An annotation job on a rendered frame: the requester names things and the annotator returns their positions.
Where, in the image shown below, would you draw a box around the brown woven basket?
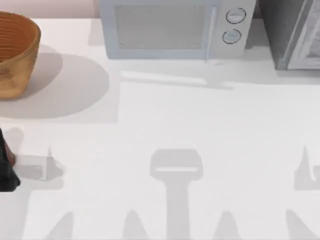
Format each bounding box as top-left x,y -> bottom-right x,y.
0,10 -> 42,101

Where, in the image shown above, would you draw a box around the round microwave knob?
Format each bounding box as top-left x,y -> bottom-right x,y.
221,28 -> 242,45
225,7 -> 247,25

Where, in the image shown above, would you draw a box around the microwave door handle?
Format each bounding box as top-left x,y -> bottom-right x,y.
205,6 -> 218,62

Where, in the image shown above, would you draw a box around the pale microwave door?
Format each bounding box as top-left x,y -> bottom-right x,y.
99,0 -> 222,61

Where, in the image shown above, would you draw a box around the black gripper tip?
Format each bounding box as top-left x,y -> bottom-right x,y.
0,127 -> 21,193

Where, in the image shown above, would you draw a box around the pale microwave oven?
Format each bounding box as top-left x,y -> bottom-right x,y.
99,0 -> 257,61

